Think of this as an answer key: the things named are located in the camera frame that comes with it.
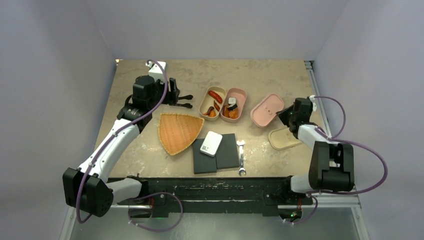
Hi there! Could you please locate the cream lunch box lid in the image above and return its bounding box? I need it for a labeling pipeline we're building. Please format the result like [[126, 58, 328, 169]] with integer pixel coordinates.
[[268, 127, 302, 151]]

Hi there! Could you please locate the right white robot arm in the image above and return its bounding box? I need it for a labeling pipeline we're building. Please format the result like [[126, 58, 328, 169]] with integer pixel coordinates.
[[276, 95, 355, 204]]

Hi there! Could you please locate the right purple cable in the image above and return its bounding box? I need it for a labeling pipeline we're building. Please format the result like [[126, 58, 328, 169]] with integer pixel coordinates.
[[306, 96, 389, 196]]

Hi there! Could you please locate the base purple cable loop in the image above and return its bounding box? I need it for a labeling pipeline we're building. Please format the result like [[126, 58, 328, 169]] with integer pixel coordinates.
[[127, 191, 184, 233]]

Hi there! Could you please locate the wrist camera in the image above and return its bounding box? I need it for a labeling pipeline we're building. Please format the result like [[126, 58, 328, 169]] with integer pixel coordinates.
[[145, 61, 167, 82], [307, 95, 317, 112]]

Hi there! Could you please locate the left black foam block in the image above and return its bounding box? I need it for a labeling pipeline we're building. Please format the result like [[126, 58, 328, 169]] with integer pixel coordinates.
[[192, 138, 218, 174]]

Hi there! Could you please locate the sushi roll with seaweed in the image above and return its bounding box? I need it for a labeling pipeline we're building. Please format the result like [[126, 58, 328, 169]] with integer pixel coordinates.
[[228, 97, 237, 105]]

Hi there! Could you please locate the dark red octopus tentacle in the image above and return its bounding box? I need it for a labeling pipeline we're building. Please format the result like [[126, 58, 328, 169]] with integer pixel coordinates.
[[206, 106, 214, 115]]

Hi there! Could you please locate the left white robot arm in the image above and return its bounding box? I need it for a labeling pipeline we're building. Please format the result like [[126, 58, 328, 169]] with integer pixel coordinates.
[[62, 75, 193, 224]]

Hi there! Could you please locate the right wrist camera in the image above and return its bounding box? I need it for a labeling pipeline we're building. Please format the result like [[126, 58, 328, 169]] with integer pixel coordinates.
[[307, 95, 317, 112]]

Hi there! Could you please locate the silver open-end wrench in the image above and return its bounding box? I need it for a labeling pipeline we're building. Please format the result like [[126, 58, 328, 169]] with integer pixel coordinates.
[[236, 140, 246, 177]]

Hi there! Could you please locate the pink lunch box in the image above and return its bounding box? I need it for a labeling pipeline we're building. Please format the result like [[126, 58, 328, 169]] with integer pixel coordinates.
[[220, 87, 247, 123]]

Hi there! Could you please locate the orange fried chicken piece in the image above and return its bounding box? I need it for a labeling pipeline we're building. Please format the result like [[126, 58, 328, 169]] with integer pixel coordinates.
[[222, 105, 240, 120]]

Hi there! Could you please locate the red brown sausage piece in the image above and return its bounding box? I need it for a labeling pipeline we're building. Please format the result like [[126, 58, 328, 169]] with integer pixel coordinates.
[[213, 101, 220, 113]]

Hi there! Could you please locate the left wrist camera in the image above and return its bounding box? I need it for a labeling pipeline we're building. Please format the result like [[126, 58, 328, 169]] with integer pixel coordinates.
[[145, 61, 167, 82]]

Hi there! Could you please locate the right black foam block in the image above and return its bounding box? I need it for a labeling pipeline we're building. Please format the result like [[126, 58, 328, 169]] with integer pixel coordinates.
[[215, 133, 240, 170]]

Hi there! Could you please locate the woven bamboo basket tray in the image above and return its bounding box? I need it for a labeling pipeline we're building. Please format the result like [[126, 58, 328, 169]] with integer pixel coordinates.
[[158, 113, 205, 156]]

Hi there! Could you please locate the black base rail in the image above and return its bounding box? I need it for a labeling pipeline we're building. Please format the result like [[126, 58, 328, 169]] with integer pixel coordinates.
[[117, 177, 313, 218]]

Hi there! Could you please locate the pink lunch box lid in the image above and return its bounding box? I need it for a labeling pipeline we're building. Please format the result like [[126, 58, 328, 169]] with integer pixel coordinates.
[[250, 93, 285, 128]]

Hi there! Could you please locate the white power bank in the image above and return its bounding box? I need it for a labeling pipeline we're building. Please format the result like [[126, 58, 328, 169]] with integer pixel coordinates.
[[199, 131, 223, 157]]

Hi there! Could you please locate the cream lunch box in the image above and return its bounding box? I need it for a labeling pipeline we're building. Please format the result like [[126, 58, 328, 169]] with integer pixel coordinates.
[[198, 86, 227, 121]]

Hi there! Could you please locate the black foam block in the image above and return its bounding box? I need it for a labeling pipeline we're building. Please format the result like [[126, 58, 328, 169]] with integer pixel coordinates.
[[192, 138, 218, 174], [215, 133, 240, 170]]

